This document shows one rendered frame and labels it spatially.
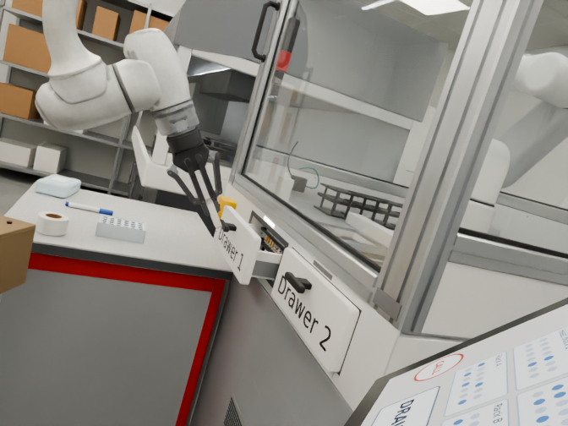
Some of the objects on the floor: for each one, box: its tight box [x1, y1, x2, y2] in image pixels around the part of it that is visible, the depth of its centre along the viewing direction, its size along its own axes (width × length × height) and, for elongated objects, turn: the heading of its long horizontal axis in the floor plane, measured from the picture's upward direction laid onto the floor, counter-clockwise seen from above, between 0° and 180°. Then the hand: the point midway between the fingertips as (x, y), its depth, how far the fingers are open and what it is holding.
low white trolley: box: [0, 181, 233, 426], centre depth 141 cm, size 58×62×76 cm
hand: (213, 213), depth 102 cm, fingers closed
